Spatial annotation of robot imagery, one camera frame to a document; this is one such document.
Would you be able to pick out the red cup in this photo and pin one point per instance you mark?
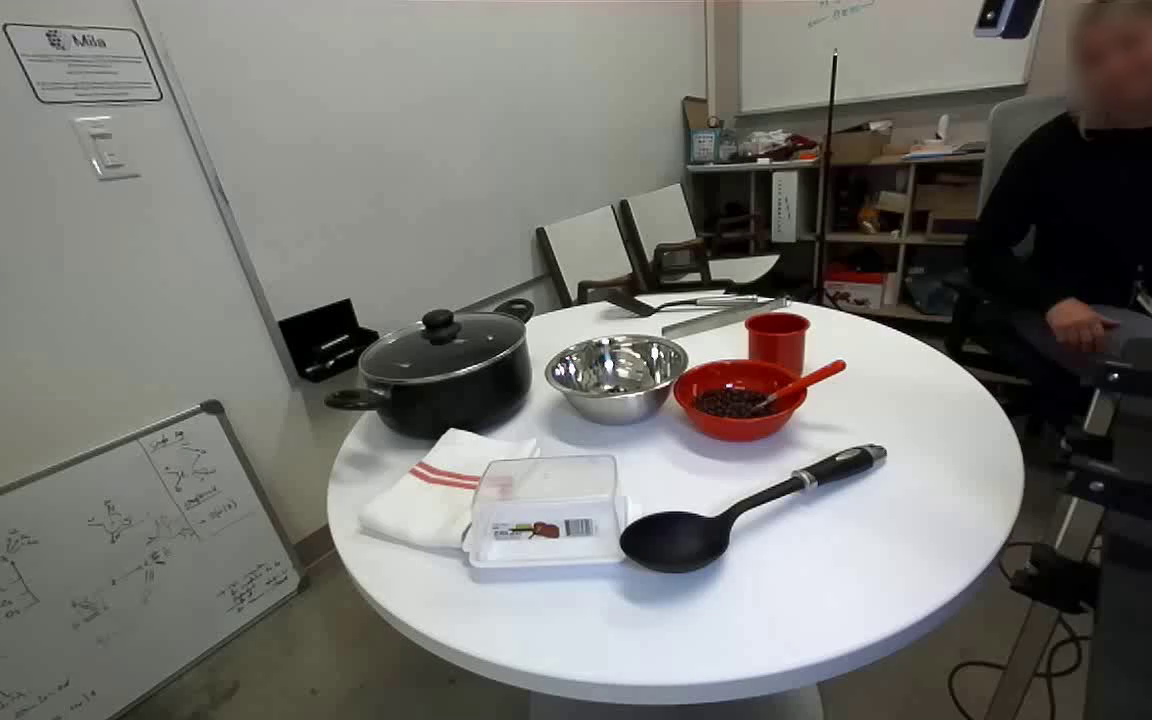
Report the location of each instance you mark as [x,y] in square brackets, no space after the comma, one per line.
[776,341]

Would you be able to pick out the small leaning whiteboard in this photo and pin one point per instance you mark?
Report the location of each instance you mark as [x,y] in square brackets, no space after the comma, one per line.
[99,572]

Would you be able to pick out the red bowl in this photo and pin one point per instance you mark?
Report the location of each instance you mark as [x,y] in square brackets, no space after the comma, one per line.
[710,423]

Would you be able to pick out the black pot with lid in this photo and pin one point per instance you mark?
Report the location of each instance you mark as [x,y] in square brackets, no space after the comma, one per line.
[451,376]

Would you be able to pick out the folding chair with white seat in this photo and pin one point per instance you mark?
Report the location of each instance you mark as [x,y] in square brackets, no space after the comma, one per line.
[591,250]
[668,227]

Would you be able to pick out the paper door sign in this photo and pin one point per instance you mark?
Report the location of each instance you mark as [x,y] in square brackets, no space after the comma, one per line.
[80,62]

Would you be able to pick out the wooden storage shelf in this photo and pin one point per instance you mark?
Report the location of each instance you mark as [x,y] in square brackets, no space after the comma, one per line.
[871,201]

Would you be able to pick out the person's hand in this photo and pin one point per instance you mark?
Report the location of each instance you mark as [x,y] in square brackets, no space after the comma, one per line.
[1079,327]

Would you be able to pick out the black robot cart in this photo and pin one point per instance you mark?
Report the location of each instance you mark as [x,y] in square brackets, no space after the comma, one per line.
[1150,532]

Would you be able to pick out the steel bowl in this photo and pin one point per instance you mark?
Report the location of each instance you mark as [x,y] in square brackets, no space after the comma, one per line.
[619,382]

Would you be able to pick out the large wall whiteboard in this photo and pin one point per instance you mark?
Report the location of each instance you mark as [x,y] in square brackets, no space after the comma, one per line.
[871,44]

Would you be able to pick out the black serving spoon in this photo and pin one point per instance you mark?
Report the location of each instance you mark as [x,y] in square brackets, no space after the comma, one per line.
[677,541]

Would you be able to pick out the black slotted spatula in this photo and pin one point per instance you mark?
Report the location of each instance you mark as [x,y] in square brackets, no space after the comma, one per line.
[643,304]

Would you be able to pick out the white cloth with red stripes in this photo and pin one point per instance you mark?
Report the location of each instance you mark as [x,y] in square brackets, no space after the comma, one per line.
[416,505]

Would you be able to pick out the seated person in black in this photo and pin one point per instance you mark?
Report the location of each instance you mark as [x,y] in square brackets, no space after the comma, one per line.
[1111,201]

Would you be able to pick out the red spoon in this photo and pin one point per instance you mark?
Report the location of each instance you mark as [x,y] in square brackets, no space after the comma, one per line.
[808,382]

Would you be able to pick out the metal tongs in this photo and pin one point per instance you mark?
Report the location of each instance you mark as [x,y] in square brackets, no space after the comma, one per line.
[716,317]

